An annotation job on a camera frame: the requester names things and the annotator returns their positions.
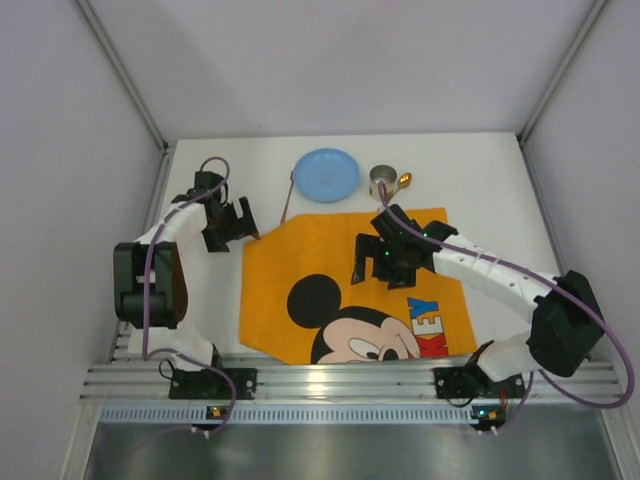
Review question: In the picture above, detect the perforated cable duct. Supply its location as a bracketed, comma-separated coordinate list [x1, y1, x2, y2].
[100, 403, 505, 425]

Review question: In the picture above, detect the copper fork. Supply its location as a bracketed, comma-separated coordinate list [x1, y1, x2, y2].
[279, 165, 295, 225]

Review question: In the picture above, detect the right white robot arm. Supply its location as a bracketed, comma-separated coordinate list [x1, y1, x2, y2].
[351, 204, 604, 383]

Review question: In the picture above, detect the aluminium mounting rail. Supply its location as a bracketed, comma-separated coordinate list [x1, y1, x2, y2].
[79, 319, 625, 401]

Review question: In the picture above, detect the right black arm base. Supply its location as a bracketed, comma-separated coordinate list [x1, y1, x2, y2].
[433, 341, 525, 408]

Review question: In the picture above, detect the small metal cup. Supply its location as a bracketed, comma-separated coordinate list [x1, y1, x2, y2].
[369, 164, 398, 201]

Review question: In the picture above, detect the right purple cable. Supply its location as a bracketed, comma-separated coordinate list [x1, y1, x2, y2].
[377, 182, 630, 435]

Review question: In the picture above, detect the orange Mickey Mouse cloth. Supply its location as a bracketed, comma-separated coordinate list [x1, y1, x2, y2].
[239, 213, 477, 364]

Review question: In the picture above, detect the blue plastic plate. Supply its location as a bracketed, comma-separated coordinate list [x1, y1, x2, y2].
[293, 148, 361, 203]

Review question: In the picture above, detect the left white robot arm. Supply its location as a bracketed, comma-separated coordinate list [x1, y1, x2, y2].
[113, 169, 259, 369]

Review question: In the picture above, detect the copper spoon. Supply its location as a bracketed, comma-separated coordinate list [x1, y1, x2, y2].
[387, 172, 413, 202]

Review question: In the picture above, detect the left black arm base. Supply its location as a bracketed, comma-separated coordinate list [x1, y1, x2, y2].
[158, 360, 257, 400]

